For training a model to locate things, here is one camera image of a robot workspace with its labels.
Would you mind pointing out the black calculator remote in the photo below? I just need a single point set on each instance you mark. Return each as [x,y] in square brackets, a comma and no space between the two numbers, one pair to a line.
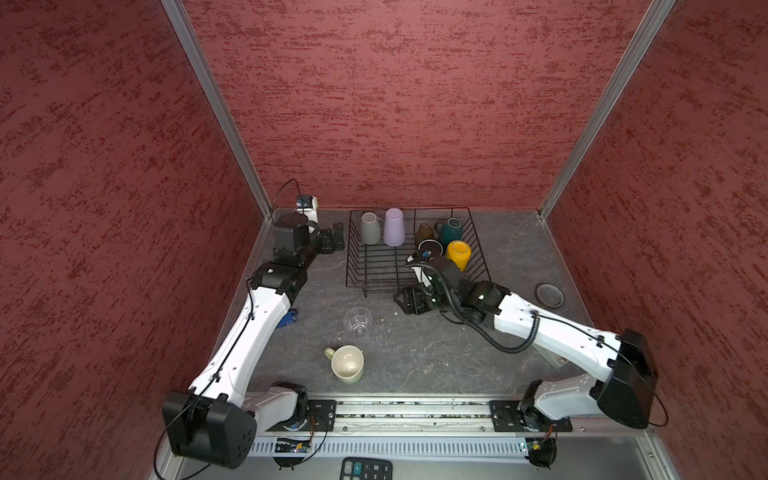
[355,468]

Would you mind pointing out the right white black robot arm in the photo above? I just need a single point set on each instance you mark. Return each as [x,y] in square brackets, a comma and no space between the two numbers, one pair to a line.
[619,375]

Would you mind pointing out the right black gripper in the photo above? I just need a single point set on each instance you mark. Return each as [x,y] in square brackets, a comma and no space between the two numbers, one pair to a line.
[412,295]

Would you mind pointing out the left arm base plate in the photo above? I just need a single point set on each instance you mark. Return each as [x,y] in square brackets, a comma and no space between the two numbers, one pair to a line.
[320,415]

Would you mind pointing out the clear glass cup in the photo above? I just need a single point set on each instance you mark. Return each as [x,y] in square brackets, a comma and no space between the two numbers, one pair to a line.
[357,321]

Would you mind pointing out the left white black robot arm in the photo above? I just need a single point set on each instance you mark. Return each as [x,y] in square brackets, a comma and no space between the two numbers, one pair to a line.
[215,420]

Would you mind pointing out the yellow mug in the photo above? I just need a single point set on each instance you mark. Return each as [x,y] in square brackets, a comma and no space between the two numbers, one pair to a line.
[460,253]

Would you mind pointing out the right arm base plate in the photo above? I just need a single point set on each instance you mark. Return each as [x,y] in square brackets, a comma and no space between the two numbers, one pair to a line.
[508,416]

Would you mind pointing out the dark green mug white inside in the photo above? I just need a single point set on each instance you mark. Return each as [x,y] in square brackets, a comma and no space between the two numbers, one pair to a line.
[449,231]

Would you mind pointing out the black wire dish rack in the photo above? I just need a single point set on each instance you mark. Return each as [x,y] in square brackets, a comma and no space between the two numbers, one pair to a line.
[381,268]

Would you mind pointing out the blue black crimping tool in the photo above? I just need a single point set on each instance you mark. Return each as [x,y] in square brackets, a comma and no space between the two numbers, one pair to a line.
[289,318]

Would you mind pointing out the olive green glass cup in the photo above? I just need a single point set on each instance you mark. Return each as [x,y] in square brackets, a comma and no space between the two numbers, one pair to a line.
[423,232]

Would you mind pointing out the lilac plastic cup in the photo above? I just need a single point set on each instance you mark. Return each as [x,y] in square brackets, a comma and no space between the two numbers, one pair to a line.
[394,234]

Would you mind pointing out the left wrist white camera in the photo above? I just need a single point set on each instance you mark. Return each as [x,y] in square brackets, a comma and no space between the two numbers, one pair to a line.
[308,206]

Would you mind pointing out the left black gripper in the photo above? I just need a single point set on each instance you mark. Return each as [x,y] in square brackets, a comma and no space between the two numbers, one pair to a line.
[327,237]

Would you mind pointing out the black mug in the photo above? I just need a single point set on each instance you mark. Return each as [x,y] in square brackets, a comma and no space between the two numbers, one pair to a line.
[430,248]

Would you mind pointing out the grey white mug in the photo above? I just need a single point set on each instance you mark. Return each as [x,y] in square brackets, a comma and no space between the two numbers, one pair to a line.
[370,228]

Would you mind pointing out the cream light green mug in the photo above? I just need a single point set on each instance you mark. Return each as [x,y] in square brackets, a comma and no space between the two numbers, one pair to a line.
[347,363]

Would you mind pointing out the aluminium rail frame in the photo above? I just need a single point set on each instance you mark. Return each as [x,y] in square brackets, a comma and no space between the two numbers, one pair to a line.
[424,428]

